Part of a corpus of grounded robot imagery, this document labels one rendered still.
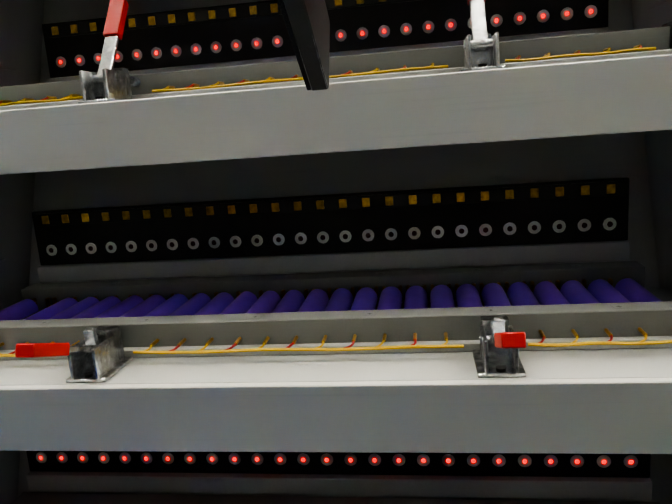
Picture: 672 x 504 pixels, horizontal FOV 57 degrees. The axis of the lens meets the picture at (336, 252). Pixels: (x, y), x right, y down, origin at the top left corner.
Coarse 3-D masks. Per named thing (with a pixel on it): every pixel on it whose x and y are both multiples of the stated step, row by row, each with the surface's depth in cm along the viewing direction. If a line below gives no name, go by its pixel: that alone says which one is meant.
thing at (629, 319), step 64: (64, 320) 46; (128, 320) 45; (192, 320) 44; (256, 320) 43; (320, 320) 42; (384, 320) 42; (448, 320) 41; (512, 320) 41; (576, 320) 40; (640, 320) 39
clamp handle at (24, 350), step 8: (88, 336) 41; (96, 336) 41; (16, 344) 35; (24, 344) 35; (32, 344) 34; (40, 344) 35; (48, 344) 36; (56, 344) 36; (64, 344) 37; (88, 344) 41; (96, 344) 41; (16, 352) 35; (24, 352) 34; (32, 352) 34; (40, 352) 35; (48, 352) 36; (56, 352) 36; (64, 352) 37
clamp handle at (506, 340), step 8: (496, 320) 37; (504, 320) 37; (496, 328) 37; (504, 328) 37; (496, 336) 33; (504, 336) 31; (512, 336) 31; (520, 336) 31; (496, 344) 33; (504, 344) 31; (512, 344) 31; (520, 344) 30
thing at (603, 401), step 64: (256, 256) 57; (320, 256) 55; (384, 256) 55; (448, 256) 54; (512, 256) 53; (576, 256) 52; (0, 384) 41; (64, 384) 40; (128, 384) 40; (192, 384) 39; (256, 384) 38; (320, 384) 37; (384, 384) 37; (448, 384) 36; (512, 384) 36; (576, 384) 35; (640, 384) 35; (0, 448) 41; (64, 448) 41; (128, 448) 40; (192, 448) 39; (256, 448) 39; (320, 448) 38; (384, 448) 38; (448, 448) 37; (512, 448) 36; (576, 448) 36; (640, 448) 35
